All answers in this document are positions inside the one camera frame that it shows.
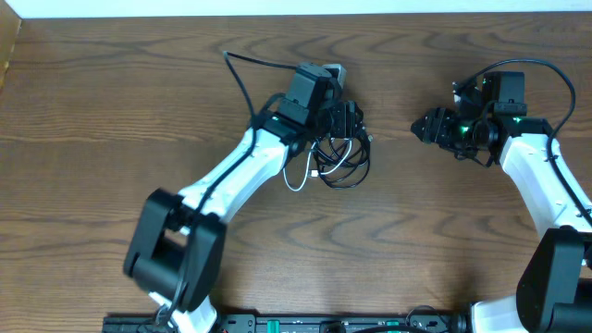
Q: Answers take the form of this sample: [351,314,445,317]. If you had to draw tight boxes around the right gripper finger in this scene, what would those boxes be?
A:
[411,108,435,130]
[411,128,434,143]

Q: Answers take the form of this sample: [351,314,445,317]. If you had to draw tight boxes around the black usb cable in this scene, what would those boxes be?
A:
[312,129,375,190]

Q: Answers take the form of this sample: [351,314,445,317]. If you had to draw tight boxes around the white usb cable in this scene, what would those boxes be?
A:
[282,136,355,193]

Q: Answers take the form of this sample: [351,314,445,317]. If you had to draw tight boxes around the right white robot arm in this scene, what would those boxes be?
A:
[411,71,591,332]

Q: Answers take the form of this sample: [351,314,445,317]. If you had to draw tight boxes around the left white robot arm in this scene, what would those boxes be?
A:
[123,63,356,332]

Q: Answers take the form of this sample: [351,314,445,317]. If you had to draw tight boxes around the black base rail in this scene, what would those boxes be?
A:
[102,312,468,333]

